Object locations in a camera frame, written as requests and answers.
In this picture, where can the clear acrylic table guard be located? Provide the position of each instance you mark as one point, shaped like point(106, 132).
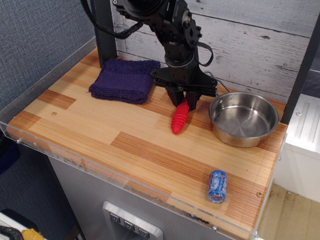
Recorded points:
point(58, 117)

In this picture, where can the red handled metal spoon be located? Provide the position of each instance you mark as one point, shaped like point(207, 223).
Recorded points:
point(179, 117)

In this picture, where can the silver toy fridge cabinet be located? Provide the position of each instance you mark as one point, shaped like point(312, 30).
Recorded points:
point(173, 202)

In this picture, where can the dark grey vertical post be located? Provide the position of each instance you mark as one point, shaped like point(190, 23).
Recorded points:
point(106, 44)

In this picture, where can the white appliance at right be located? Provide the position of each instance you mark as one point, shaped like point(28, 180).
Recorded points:
point(298, 168)

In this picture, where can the silver dispenser button panel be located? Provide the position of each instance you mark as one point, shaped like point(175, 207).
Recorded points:
point(127, 226)

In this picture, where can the yellow object bottom left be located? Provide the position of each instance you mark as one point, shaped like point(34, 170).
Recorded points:
point(31, 234)

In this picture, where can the folded purple towel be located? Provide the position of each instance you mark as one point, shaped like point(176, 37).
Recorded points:
point(122, 80)

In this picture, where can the silver steel pot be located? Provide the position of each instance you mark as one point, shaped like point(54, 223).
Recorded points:
point(242, 119)

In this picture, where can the blue gum bottle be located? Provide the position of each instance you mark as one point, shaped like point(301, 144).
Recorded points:
point(217, 187)

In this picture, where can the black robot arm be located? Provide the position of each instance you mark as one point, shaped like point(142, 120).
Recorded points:
point(176, 30)

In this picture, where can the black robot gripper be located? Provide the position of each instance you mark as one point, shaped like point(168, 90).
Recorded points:
point(187, 78)

